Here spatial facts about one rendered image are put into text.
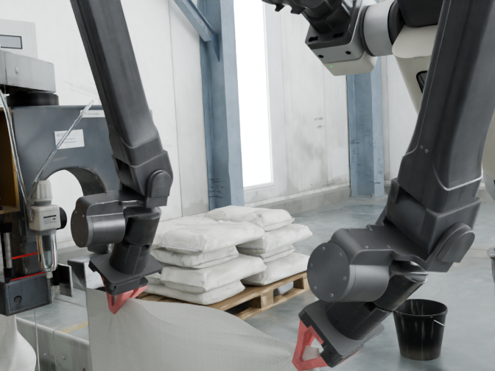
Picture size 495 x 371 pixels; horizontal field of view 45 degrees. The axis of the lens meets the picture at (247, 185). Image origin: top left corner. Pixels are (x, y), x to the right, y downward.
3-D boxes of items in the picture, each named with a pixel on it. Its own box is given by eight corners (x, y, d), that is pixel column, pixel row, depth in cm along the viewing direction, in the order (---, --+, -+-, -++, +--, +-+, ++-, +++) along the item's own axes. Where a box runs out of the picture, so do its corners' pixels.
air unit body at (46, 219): (71, 274, 96) (63, 179, 95) (45, 282, 93) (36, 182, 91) (56, 271, 99) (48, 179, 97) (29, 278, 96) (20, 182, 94)
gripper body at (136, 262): (85, 268, 92) (95, 228, 89) (138, 253, 100) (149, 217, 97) (109, 293, 89) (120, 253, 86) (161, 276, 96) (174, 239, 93)
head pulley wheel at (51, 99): (69, 107, 106) (68, 93, 105) (22, 108, 99) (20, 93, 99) (42, 110, 111) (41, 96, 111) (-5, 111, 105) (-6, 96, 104)
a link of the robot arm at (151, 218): (170, 211, 89) (152, 191, 92) (130, 215, 84) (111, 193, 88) (158, 248, 92) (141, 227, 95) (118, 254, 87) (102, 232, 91)
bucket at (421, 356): (457, 350, 326) (457, 303, 323) (434, 369, 303) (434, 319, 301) (406, 339, 345) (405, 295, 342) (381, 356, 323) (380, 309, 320)
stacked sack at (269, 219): (298, 226, 456) (297, 207, 454) (262, 236, 423) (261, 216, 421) (233, 220, 499) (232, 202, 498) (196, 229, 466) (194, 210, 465)
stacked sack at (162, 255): (243, 261, 400) (241, 241, 399) (194, 275, 372) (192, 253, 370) (183, 250, 448) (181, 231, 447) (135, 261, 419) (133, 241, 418)
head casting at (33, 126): (144, 247, 115) (132, 92, 112) (25, 277, 96) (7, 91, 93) (57, 235, 134) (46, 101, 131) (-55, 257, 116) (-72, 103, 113)
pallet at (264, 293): (314, 287, 461) (313, 269, 459) (209, 335, 368) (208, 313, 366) (233, 275, 512) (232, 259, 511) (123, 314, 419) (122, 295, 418)
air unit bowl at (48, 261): (62, 269, 95) (59, 232, 95) (45, 274, 93) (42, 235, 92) (51, 267, 97) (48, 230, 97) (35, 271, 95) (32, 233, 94)
